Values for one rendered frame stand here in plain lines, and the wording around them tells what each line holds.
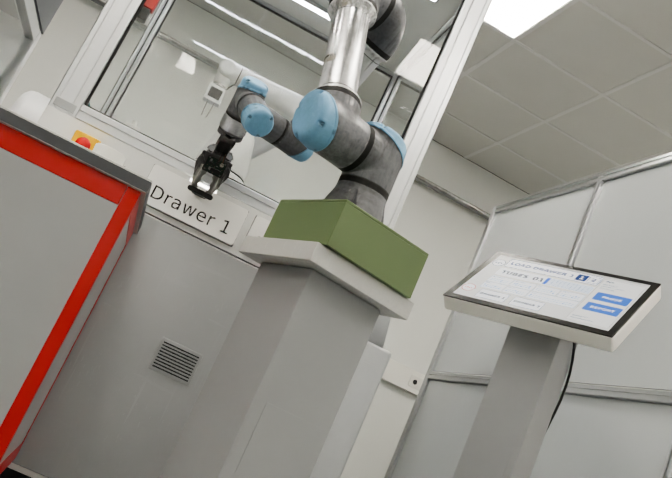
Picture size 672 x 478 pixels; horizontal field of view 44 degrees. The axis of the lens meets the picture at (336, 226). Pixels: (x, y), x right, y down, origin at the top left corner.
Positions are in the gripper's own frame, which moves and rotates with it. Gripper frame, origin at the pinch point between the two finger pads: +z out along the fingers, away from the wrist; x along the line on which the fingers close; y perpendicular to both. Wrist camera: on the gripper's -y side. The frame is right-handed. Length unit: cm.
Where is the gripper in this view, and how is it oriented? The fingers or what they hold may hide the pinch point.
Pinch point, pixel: (200, 190)
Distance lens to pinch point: 234.9
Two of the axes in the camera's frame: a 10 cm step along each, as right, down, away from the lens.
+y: -0.2, 3.8, -9.2
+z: -4.8, 8.1, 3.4
